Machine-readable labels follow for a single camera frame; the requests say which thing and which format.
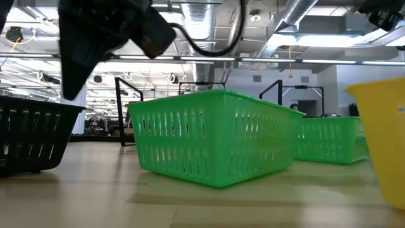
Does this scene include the black plastic slotted basket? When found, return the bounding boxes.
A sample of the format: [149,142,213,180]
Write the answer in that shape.
[0,96,87,177]

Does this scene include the yellow plastic slotted basket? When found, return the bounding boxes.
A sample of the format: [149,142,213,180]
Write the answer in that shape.
[344,77,405,212]

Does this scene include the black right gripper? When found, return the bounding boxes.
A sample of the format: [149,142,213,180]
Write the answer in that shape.
[359,0,405,32]

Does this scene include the hanging black cable reel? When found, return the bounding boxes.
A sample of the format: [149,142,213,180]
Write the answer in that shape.
[5,26,25,44]

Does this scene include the wide silver ceiling duct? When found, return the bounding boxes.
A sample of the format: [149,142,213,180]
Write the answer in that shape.
[180,0,219,84]

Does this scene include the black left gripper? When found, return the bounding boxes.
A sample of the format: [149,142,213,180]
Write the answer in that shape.
[58,0,153,101]

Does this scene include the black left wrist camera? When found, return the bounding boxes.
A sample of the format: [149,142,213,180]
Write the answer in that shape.
[130,5,177,60]

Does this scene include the slanted silver ceiling duct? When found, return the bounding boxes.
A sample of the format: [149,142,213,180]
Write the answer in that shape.
[252,0,320,69]

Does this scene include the long ceiling light bar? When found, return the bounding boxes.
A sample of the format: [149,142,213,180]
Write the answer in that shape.
[0,53,405,66]

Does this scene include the black background station frame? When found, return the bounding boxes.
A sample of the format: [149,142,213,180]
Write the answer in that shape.
[282,84,325,118]
[178,81,227,96]

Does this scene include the green plastic slotted basket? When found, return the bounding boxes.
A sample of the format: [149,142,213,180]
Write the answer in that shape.
[125,88,307,188]
[293,116,370,165]

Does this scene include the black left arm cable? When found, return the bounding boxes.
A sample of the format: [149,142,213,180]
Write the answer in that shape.
[169,0,248,58]

